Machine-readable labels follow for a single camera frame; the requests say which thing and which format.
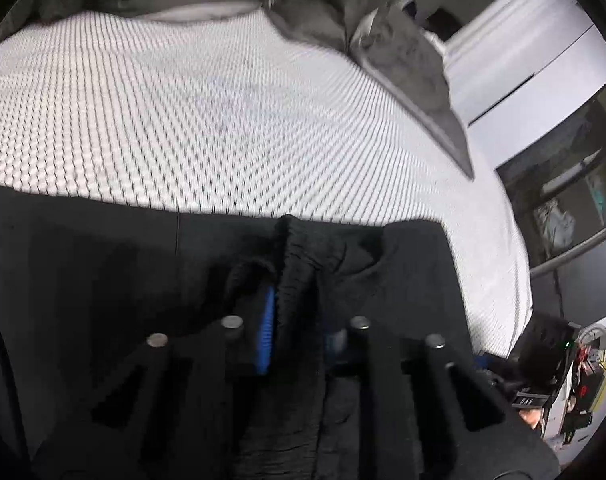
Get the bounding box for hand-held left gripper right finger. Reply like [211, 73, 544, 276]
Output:
[323, 315, 561, 480]

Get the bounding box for bed with honeycomb sheet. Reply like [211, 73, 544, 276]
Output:
[0, 2, 534, 361]

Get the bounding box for black pants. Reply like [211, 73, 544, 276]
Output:
[0, 182, 484, 480]

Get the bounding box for dark glass wardrobe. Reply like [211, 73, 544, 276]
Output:
[495, 60, 606, 276]

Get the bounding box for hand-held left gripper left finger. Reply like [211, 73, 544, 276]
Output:
[33, 285, 279, 480]

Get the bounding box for grey duvet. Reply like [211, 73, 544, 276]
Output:
[13, 0, 476, 178]

